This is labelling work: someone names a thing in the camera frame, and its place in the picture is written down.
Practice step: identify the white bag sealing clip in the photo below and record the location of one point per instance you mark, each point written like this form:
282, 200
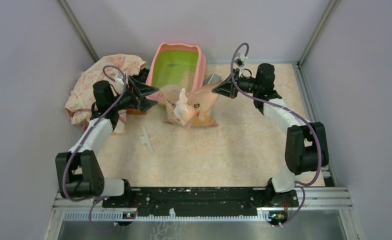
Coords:
145, 140

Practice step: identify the pink cat litter bag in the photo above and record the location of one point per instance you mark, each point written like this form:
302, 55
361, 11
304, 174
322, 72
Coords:
190, 109

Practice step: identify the pink and green litter box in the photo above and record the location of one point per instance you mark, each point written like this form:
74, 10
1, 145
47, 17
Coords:
171, 60

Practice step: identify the orange wooden tray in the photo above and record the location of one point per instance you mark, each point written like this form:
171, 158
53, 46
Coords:
133, 111

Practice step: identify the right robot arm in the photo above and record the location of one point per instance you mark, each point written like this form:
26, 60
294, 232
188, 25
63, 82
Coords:
306, 150

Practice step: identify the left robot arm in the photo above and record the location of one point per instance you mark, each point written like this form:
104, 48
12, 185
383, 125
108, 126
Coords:
78, 171

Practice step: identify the dark plant in tray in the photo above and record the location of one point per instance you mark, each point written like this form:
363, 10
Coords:
142, 75

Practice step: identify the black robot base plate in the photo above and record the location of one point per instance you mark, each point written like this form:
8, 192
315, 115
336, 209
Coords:
202, 201

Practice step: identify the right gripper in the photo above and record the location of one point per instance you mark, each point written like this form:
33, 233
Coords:
227, 88

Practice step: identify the metal litter scoop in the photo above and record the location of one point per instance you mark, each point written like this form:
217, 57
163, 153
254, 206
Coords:
212, 79

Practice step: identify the beige litter pellets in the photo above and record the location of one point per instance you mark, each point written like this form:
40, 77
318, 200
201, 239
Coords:
187, 81

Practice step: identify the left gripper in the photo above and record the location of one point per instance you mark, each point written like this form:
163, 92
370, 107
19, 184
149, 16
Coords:
140, 90

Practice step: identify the pink floral cloth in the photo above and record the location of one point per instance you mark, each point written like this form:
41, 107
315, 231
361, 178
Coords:
78, 104

